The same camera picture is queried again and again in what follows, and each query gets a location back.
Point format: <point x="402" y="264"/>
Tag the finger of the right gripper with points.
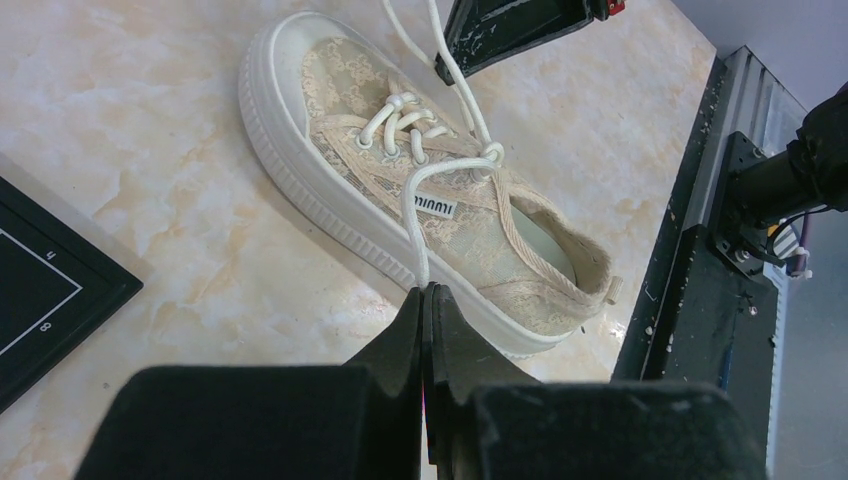
<point x="480" y="33"/>

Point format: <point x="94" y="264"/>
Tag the white shoelace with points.
<point x="391" y="120"/>

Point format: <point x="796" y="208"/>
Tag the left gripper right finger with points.
<point x="486" y="418"/>

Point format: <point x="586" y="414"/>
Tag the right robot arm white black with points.
<point x="811" y="172"/>

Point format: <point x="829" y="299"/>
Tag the beige lace sneaker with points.
<point x="375" y="164"/>

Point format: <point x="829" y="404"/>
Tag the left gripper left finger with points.
<point x="358" y="420"/>

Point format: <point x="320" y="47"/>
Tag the black white chessboard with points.
<point x="56" y="290"/>

